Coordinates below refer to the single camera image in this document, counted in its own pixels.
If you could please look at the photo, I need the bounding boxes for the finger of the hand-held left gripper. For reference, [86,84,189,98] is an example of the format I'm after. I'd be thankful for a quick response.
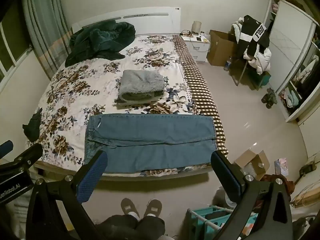
[0,143,43,173]
[0,140,13,158]

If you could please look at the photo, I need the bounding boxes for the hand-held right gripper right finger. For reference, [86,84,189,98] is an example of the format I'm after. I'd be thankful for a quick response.
[211,151,293,240]

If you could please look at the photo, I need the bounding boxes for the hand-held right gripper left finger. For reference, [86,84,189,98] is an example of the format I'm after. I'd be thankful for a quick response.
[26,150,108,240]

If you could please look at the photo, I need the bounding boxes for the blue denim pants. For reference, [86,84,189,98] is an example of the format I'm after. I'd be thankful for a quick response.
[84,113,217,173]

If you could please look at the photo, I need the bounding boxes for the small dark green cloth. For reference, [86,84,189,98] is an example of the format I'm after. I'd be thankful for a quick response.
[22,107,43,142]

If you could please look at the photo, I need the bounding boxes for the small open cardboard box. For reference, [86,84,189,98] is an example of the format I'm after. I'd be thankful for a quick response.
[234,149,271,181]

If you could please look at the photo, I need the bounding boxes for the person's left grey slipper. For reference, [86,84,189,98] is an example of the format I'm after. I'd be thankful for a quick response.
[121,198,137,215]

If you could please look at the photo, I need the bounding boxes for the person's grey slipper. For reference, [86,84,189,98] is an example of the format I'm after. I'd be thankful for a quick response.
[121,198,137,215]
[144,199,162,217]

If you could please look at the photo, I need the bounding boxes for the teal and white rack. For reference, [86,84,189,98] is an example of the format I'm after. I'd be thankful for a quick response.
[186,205,258,240]

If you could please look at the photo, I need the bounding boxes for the pink packet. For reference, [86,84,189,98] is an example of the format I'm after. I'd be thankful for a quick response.
[274,158,288,175]

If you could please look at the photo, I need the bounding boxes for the person's legs in black trousers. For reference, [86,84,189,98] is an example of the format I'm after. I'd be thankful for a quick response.
[96,214,165,240]

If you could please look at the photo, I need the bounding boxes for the brown cloth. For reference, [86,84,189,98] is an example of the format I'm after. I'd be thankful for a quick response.
[260,174,295,200]

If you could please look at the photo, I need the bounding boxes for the person's right grey slipper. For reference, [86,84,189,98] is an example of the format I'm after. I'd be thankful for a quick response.
[144,199,162,217]

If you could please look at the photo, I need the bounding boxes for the brown checkered sheet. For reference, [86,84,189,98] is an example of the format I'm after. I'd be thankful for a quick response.
[172,34,229,157]

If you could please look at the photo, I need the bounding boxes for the pair of olive shoes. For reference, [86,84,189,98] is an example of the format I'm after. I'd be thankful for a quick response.
[265,87,278,109]

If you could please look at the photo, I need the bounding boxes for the white framed window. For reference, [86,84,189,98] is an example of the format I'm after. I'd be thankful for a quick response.
[0,2,33,80]

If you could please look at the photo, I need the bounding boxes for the grey fluffy folded garment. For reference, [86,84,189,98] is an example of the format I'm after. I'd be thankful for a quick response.
[114,69,166,109]

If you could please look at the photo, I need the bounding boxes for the wooden chair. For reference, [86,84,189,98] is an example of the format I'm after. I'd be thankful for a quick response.
[229,25,272,90]

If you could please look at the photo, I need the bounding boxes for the white nightstand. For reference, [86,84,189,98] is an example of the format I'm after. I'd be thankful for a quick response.
[180,34,210,64]

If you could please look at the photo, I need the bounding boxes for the large brown cardboard box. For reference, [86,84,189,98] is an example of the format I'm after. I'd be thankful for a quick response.
[206,29,242,67]

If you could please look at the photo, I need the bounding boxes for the bed with floral sheet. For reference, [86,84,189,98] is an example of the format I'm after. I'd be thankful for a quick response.
[25,34,229,182]

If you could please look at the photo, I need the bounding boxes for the dark green blanket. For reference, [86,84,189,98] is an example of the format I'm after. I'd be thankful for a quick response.
[64,20,137,68]

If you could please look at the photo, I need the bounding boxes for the pale green curtain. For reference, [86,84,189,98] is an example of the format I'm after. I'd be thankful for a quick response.
[21,0,73,80]

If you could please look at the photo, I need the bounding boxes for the white wardrobe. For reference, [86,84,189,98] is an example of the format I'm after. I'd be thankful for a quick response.
[262,0,320,124]

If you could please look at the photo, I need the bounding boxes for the white headboard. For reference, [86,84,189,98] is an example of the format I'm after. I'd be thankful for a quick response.
[71,6,182,37]

